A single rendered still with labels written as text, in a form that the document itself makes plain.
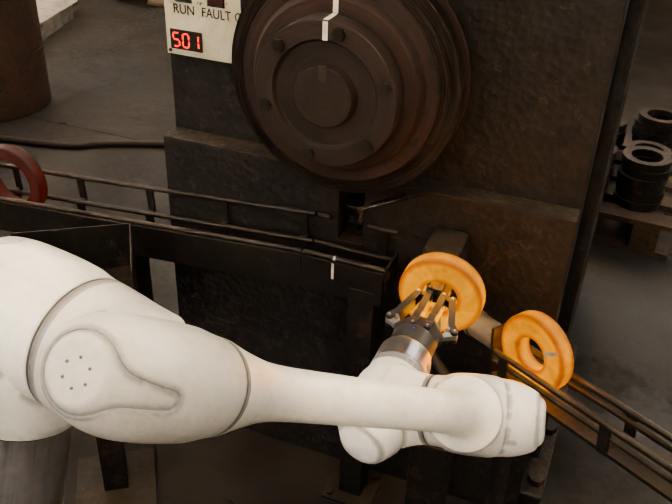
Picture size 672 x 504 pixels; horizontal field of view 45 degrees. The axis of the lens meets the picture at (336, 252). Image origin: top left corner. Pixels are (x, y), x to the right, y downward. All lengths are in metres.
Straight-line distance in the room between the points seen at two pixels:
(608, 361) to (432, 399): 1.81
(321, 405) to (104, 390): 0.33
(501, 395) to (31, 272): 0.63
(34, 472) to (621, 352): 2.23
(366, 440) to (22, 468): 0.48
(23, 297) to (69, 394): 0.13
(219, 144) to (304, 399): 1.08
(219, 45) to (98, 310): 1.19
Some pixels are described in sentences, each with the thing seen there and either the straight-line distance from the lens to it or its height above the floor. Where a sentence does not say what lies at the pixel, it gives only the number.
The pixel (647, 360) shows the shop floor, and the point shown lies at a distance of 2.83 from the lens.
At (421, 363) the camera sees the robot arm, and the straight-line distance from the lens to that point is 1.26.
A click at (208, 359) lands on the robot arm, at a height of 1.20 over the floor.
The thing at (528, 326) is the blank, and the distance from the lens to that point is 1.54.
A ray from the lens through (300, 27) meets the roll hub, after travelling 1.48.
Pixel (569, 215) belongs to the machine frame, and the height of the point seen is 0.87.
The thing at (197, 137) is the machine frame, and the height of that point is 0.87.
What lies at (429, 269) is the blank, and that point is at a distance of 1.44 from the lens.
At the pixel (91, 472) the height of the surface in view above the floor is 0.01.
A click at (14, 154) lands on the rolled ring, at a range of 2.17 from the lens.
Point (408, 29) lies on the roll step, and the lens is 1.48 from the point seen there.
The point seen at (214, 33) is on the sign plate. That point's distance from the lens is 1.83.
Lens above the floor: 1.66
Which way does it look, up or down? 32 degrees down
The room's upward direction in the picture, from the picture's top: 2 degrees clockwise
